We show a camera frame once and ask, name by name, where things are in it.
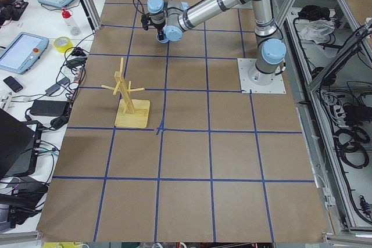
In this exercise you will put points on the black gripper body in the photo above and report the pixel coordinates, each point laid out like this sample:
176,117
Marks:
158,28

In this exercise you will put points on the light blue plastic cup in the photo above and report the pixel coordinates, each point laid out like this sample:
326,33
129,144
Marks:
162,38

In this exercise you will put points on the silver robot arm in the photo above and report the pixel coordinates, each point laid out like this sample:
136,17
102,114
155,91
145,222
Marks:
173,18

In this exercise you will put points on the red cap squeeze bottle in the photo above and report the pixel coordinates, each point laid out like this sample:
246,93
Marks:
70,22

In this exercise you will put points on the wooden mug tree stand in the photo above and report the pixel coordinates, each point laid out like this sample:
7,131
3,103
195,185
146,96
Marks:
131,113

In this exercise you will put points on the yellow tape roll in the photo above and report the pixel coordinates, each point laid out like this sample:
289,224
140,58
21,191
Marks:
63,44

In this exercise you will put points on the black power adapter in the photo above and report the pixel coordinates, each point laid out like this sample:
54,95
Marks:
50,108

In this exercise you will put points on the teach pendant near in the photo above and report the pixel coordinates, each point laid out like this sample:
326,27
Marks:
20,55

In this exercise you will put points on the white crumpled cloth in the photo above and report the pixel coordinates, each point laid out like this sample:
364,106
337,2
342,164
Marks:
318,31

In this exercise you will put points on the black smartphone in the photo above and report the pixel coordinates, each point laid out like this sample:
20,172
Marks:
13,84

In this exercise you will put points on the black laptop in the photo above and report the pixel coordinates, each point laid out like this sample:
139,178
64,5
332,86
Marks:
19,143

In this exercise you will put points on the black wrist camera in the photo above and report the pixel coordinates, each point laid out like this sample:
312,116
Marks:
145,21

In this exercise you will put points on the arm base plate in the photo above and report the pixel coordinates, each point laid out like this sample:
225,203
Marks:
254,82

